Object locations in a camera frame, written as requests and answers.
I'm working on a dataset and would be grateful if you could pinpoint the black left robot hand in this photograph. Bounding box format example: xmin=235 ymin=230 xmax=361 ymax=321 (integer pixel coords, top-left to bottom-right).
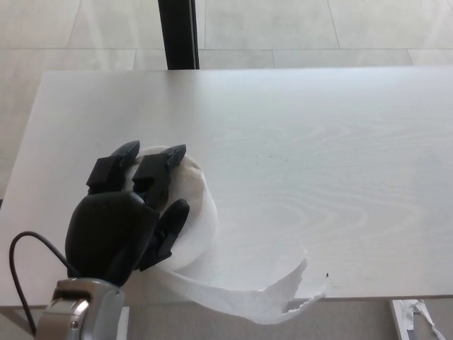
xmin=64 ymin=140 xmax=190 ymax=288

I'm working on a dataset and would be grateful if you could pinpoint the white toilet paper roll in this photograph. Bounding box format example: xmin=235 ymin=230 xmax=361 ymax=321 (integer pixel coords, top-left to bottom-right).
xmin=127 ymin=144 xmax=327 ymax=325

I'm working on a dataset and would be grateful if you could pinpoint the white upright table leg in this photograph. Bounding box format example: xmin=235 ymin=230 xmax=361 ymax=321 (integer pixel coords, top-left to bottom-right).
xmin=120 ymin=307 xmax=130 ymax=340

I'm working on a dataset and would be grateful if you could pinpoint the white diagonal table brace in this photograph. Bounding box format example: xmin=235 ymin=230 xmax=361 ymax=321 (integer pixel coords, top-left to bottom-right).
xmin=0 ymin=305 xmax=37 ymax=336

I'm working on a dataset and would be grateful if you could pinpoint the white table leg with tape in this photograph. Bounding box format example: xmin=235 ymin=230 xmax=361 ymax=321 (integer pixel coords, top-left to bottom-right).
xmin=389 ymin=299 xmax=421 ymax=340

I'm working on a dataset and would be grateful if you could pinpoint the crumpled white tape strip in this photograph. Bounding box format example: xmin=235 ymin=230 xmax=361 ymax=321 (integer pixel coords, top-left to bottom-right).
xmin=409 ymin=299 xmax=447 ymax=340

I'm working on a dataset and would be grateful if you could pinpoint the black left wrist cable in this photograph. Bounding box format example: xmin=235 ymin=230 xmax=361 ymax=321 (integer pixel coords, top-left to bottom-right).
xmin=8 ymin=230 xmax=81 ymax=337

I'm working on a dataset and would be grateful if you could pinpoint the black vertical post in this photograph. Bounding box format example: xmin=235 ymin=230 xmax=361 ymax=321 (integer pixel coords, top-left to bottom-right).
xmin=158 ymin=0 xmax=200 ymax=70

